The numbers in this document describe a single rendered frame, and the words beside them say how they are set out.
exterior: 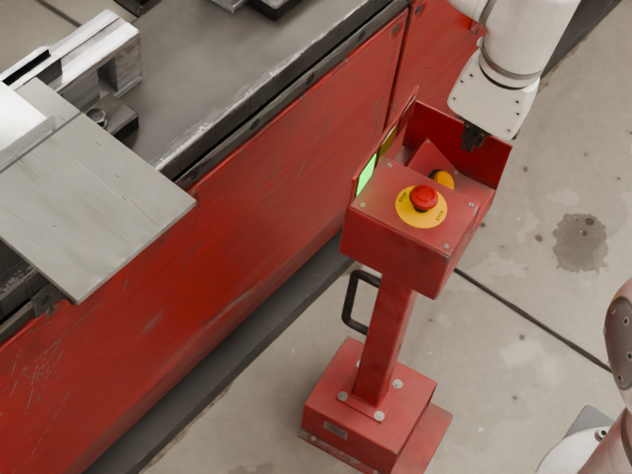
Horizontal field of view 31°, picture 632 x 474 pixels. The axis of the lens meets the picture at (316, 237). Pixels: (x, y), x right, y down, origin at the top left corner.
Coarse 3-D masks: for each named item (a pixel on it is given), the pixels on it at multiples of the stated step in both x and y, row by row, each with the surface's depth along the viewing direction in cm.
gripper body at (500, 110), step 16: (464, 80) 146; (480, 80) 144; (464, 96) 148; (480, 96) 146; (496, 96) 145; (512, 96) 144; (528, 96) 143; (464, 112) 150; (480, 112) 148; (496, 112) 147; (512, 112) 146; (528, 112) 149; (496, 128) 149; (512, 128) 148
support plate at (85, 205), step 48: (48, 96) 134; (48, 144) 130; (96, 144) 131; (0, 192) 126; (48, 192) 126; (96, 192) 127; (144, 192) 128; (48, 240) 123; (96, 240) 123; (144, 240) 124; (96, 288) 121
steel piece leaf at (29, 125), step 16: (0, 96) 133; (16, 96) 133; (0, 112) 132; (16, 112) 132; (32, 112) 132; (0, 128) 131; (16, 128) 131; (32, 128) 128; (48, 128) 131; (0, 144) 129; (16, 144) 128; (0, 160) 127
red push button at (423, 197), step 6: (420, 186) 156; (426, 186) 156; (414, 192) 155; (420, 192) 155; (426, 192) 155; (432, 192) 155; (414, 198) 155; (420, 198) 154; (426, 198) 154; (432, 198) 155; (414, 204) 155; (420, 204) 154; (426, 204) 154; (432, 204) 154; (420, 210) 156; (426, 210) 156
